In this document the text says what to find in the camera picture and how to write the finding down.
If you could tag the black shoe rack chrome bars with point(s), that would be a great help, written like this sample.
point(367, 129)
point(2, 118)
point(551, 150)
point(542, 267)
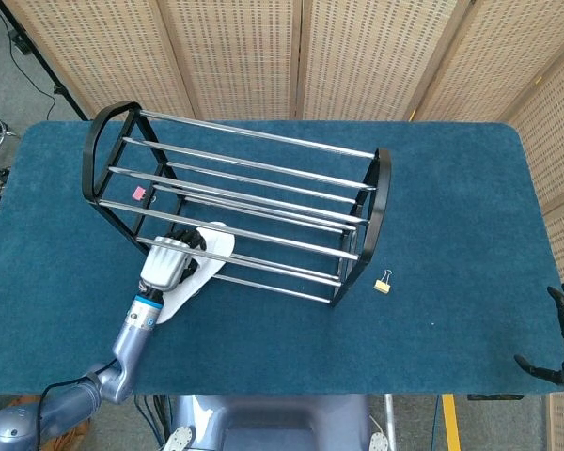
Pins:
point(384, 188)

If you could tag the pink tag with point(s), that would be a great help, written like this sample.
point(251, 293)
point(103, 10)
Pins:
point(137, 193)

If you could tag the left black-fingered robot hand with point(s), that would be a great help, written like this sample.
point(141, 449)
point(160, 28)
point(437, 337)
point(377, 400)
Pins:
point(162, 263)

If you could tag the woven wooden folding screen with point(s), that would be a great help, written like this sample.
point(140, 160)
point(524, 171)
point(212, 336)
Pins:
point(239, 56)

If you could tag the silver metal leg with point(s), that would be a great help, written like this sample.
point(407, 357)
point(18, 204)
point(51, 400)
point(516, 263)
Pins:
point(389, 418)

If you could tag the yellow binder clip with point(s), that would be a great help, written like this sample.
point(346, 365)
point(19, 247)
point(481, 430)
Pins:
point(381, 286)

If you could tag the white slipper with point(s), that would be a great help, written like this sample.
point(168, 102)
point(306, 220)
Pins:
point(218, 244)

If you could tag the blue-grey robot torso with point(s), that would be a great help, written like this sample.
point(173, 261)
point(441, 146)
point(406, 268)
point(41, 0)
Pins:
point(272, 423)

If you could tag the white perforated robot pad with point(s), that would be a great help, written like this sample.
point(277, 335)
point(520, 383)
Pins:
point(379, 442)
point(178, 439)

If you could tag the blue carpet table mat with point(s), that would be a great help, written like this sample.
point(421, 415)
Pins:
point(310, 343)

